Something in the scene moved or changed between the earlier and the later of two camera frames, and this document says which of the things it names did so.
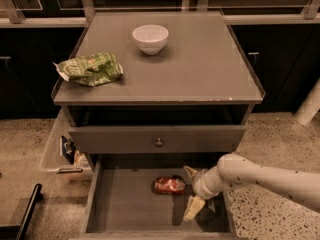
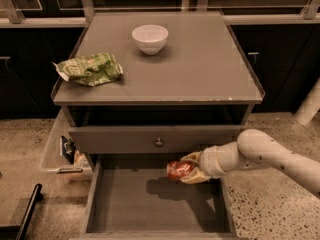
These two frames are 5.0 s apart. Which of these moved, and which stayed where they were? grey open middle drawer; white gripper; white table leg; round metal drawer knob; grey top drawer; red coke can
Moved: red coke can; white gripper
Stayed: grey top drawer; white table leg; round metal drawer knob; grey open middle drawer
